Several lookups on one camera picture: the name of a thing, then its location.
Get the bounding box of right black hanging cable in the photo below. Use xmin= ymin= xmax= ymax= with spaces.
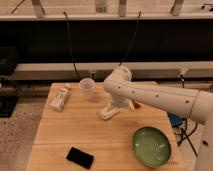
xmin=118 ymin=10 xmax=142 ymax=67

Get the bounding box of left black hanging cable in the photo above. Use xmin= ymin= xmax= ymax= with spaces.
xmin=62 ymin=11 xmax=82 ymax=81

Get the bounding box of white soap bar box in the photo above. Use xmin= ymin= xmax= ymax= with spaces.
xmin=99 ymin=104 xmax=119 ymax=120

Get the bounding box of green ceramic bowl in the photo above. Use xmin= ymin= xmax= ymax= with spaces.
xmin=132 ymin=127 xmax=172 ymax=168

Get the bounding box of brown red sausage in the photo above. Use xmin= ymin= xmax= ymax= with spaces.
xmin=133 ymin=101 xmax=141 ymax=109

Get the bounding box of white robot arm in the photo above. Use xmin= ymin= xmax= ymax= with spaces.
xmin=103 ymin=66 xmax=213 ymax=171

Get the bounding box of clear plastic cup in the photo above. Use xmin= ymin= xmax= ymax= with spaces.
xmin=79 ymin=78 xmax=95 ymax=100

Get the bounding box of black equipment at left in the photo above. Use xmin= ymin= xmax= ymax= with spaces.
xmin=0 ymin=47 xmax=18 ymax=118

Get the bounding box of blue connector box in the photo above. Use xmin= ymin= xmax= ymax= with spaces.
xmin=167 ymin=113 xmax=183 ymax=127

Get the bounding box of black smartphone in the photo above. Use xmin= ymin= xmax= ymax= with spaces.
xmin=66 ymin=147 xmax=94 ymax=169

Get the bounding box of yellow tool on arm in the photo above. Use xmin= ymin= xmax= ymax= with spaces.
xmin=128 ymin=101 xmax=135 ymax=111

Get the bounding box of black floor cable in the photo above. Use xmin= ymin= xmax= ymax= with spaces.
xmin=174 ymin=119 xmax=201 ymax=158

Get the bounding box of black hanging cable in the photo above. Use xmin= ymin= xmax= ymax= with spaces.
xmin=62 ymin=11 xmax=82 ymax=81
xmin=118 ymin=10 xmax=142 ymax=67

